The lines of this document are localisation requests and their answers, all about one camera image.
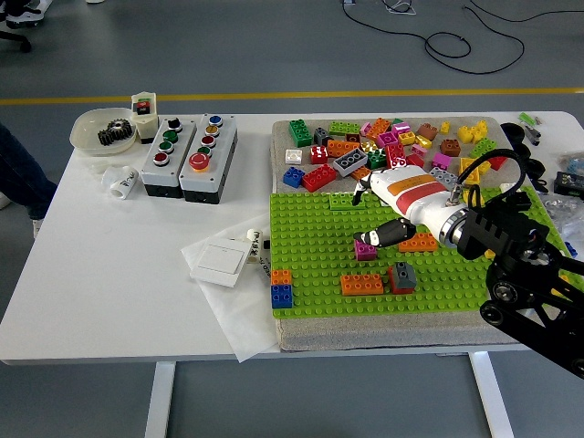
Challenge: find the black floor cable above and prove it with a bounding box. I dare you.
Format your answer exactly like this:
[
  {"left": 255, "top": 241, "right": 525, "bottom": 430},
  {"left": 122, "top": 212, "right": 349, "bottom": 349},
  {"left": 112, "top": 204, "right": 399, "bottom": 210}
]
[{"left": 339, "top": 0, "right": 584, "bottom": 75}]

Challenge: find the blue plastic packet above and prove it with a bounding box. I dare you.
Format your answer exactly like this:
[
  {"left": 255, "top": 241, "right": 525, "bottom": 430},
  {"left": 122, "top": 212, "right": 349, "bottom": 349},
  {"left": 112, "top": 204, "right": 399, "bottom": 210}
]
[{"left": 557, "top": 152, "right": 584, "bottom": 174}]

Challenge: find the red eight-stud brick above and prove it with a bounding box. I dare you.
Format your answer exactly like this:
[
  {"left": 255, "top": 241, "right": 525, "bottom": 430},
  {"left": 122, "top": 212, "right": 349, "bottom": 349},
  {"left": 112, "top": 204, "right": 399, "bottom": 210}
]
[
  {"left": 300, "top": 163, "right": 337, "bottom": 193},
  {"left": 384, "top": 142, "right": 408, "bottom": 171}
]

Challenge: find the blue four-stud brick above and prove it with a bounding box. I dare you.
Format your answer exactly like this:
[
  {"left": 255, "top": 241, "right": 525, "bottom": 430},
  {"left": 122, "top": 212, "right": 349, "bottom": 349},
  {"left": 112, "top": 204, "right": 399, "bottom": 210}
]
[
  {"left": 270, "top": 285, "right": 294, "bottom": 310},
  {"left": 282, "top": 166, "right": 306, "bottom": 189}
]

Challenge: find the grey four-button control box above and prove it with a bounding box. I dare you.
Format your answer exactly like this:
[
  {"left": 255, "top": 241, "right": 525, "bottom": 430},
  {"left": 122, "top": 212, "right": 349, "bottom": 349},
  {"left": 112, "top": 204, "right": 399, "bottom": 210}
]
[{"left": 139, "top": 116, "right": 197, "bottom": 200}]

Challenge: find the black office chair base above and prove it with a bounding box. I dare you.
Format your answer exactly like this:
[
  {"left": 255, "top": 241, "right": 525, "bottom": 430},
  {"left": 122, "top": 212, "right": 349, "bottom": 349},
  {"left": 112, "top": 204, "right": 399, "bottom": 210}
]
[{"left": 0, "top": 20, "right": 34, "bottom": 54}]

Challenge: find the clear bag of screws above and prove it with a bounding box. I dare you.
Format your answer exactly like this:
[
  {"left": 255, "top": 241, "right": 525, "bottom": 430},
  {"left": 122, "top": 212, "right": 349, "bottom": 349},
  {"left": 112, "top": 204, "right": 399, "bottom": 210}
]
[{"left": 545, "top": 191, "right": 584, "bottom": 256}]

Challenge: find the white tissue paper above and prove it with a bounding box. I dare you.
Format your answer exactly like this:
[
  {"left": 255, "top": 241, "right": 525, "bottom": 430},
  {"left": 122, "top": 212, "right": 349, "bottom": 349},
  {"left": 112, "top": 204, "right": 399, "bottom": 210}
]
[{"left": 180, "top": 214, "right": 280, "bottom": 364}]

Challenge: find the cream switch box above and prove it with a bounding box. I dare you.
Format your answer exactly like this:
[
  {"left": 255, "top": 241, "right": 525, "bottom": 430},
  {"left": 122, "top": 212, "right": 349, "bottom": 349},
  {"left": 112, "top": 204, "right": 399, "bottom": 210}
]
[{"left": 130, "top": 91, "right": 160, "bottom": 145}]

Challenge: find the light grey eight-stud brick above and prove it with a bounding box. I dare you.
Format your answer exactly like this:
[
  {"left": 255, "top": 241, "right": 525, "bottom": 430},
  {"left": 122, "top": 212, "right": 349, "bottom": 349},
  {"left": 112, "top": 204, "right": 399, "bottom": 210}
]
[{"left": 428, "top": 167, "right": 460, "bottom": 186}]

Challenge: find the white wall switch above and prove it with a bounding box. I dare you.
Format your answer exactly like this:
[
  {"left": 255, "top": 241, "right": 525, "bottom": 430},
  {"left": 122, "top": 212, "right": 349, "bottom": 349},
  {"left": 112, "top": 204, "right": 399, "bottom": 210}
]
[{"left": 188, "top": 236, "right": 251, "bottom": 288}]

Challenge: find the lime green flat brick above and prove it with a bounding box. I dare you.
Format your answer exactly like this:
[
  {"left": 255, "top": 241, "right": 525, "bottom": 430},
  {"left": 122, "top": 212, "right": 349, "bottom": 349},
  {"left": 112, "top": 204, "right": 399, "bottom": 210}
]
[{"left": 328, "top": 192, "right": 368, "bottom": 212}]

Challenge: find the person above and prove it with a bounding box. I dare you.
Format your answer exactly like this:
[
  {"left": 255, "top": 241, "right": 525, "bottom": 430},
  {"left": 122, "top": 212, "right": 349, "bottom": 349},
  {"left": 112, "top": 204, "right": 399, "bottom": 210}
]
[{"left": 0, "top": 122, "right": 58, "bottom": 238}]

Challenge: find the grey emergency-stop control box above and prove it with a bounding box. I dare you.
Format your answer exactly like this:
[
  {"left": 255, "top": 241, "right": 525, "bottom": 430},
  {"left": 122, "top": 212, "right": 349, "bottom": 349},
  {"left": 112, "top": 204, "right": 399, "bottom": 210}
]
[{"left": 176, "top": 113, "right": 238, "bottom": 205}]

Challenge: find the orange eight-stud brick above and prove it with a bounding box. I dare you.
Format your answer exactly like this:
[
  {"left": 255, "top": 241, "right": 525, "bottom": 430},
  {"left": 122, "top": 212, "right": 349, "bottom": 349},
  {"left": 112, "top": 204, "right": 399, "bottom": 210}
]
[
  {"left": 325, "top": 139, "right": 360, "bottom": 159},
  {"left": 397, "top": 232, "right": 439, "bottom": 255},
  {"left": 340, "top": 273, "right": 385, "bottom": 297}
]

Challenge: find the white table leg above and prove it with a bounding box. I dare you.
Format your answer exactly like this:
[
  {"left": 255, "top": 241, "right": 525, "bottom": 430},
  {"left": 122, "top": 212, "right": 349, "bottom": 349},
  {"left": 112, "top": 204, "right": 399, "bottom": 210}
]
[
  {"left": 468, "top": 350, "right": 516, "bottom": 438},
  {"left": 144, "top": 362, "right": 177, "bottom": 438}
]

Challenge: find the white pipe tee fitting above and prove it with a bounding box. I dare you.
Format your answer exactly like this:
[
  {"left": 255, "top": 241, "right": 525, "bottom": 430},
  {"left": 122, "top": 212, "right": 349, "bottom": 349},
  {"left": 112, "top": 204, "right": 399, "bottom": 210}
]
[{"left": 100, "top": 165, "right": 140, "bottom": 202}]

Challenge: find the black strap bundle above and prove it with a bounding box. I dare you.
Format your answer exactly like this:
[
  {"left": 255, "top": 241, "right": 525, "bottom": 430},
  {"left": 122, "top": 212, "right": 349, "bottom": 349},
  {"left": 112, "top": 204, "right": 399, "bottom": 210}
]
[{"left": 498, "top": 120, "right": 550, "bottom": 193}]

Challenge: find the white plastic bowl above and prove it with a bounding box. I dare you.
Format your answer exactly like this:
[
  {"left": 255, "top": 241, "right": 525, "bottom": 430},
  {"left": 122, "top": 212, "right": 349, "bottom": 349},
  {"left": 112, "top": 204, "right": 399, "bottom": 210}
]
[{"left": 68, "top": 107, "right": 138, "bottom": 157}]

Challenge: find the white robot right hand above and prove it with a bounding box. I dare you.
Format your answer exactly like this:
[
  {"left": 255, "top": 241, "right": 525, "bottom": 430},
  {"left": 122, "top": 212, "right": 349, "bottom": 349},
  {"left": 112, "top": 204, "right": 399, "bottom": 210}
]
[{"left": 350, "top": 166, "right": 466, "bottom": 249}]

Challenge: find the white floor cable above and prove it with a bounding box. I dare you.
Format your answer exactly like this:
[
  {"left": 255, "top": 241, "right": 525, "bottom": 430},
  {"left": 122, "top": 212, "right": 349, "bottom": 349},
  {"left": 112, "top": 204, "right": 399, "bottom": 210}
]
[{"left": 381, "top": 0, "right": 419, "bottom": 16}]

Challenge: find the dark grey two-stud brick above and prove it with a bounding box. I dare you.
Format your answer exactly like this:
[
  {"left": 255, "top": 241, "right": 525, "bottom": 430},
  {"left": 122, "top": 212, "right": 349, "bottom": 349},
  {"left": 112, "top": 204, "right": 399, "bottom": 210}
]
[{"left": 392, "top": 261, "right": 417, "bottom": 291}]

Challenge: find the green baseplate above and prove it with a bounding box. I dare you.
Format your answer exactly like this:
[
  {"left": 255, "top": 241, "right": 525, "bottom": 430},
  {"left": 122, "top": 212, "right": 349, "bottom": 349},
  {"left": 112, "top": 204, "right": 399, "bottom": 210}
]
[{"left": 268, "top": 184, "right": 584, "bottom": 320}]

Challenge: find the black printed box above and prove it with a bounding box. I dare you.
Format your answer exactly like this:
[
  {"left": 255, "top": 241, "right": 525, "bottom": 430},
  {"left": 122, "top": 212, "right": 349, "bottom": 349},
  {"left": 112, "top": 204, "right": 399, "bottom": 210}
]
[{"left": 552, "top": 171, "right": 584, "bottom": 198}]

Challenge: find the grey upturned brick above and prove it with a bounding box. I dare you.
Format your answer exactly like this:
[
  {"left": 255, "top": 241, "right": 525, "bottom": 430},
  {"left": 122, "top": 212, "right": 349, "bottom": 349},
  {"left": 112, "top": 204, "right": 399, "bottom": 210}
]
[{"left": 331, "top": 150, "right": 369, "bottom": 178}]

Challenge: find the yellow eight-stud brick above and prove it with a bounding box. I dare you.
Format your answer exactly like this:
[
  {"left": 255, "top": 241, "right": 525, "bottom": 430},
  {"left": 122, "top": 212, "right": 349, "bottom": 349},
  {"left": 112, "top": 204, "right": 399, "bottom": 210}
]
[{"left": 458, "top": 157, "right": 480, "bottom": 184}]

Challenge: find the white printed tube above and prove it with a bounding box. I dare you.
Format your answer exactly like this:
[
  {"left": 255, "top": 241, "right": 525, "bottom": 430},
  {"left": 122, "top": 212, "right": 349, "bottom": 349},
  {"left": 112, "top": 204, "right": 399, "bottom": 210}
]
[{"left": 244, "top": 226, "right": 266, "bottom": 266}]

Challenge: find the red six-stud brick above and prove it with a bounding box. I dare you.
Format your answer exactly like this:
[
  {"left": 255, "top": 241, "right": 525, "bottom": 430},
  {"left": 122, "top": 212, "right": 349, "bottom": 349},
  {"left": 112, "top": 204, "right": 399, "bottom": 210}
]
[{"left": 387, "top": 266, "right": 416, "bottom": 296}]

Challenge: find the magenta four-stud brick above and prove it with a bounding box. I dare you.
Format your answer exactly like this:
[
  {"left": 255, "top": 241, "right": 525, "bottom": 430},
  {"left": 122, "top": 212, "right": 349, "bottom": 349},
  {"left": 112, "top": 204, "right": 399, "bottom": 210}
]
[{"left": 354, "top": 239, "right": 379, "bottom": 262}]

